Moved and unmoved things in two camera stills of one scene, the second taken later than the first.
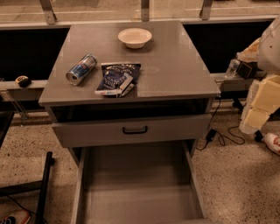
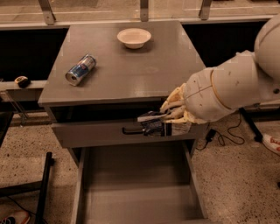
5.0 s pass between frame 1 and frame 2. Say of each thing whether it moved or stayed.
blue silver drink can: stayed
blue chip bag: moved
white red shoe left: stayed
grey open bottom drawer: stayed
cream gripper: moved
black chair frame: stayed
